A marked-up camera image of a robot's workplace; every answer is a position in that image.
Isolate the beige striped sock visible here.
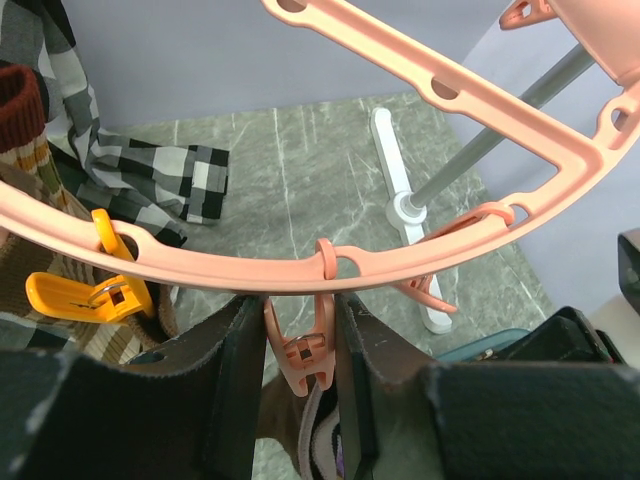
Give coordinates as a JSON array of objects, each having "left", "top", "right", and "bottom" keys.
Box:
[{"left": 1, "top": 65, "right": 94, "bottom": 324}]

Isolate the teal plastic basket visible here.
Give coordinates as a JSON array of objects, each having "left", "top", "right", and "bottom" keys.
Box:
[{"left": 436, "top": 328, "right": 530, "bottom": 363}]

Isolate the black white checkered shirt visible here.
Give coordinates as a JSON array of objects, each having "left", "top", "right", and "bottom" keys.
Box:
[{"left": 1, "top": 1, "right": 229, "bottom": 247}]

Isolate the brown striped sock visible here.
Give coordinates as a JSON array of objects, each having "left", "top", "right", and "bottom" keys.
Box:
[{"left": 71, "top": 284, "right": 178, "bottom": 365}]

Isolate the pink round clip hanger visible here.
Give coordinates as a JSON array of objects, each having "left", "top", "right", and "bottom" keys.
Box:
[{"left": 0, "top": 0, "right": 640, "bottom": 321}]

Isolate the yellow clothes peg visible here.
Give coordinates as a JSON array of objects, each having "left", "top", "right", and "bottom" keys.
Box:
[{"left": 16, "top": 206, "right": 156, "bottom": 324}]

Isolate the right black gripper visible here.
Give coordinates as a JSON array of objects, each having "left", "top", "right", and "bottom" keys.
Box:
[{"left": 492, "top": 229, "right": 639, "bottom": 368}]

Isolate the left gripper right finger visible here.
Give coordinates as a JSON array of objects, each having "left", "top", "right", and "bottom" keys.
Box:
[{"left": 335, "top": 294, "right": 639, "bottom": 479}]

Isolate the dark brown sock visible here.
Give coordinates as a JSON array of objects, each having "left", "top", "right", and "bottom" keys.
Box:
[{"left": 255, "top": 374, "right": 345, "bottom": 480}]

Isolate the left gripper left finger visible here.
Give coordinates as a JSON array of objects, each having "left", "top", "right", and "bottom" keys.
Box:
[{"left": 1, "top": 296, "right": 265, "bottom": 479}]

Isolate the pink clothes peg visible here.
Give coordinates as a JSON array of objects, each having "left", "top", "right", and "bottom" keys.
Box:
[
  {"left": 262, "top": 238, "right": 337, "bottom": 399},
  {"left": 393, "top": 201, "right": 515, "bottom": 314}
]

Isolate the metal clothes rack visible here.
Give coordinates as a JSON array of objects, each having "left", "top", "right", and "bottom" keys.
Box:
[{"left": 369, "top": 42, "right": 596, "bottom": 335}]

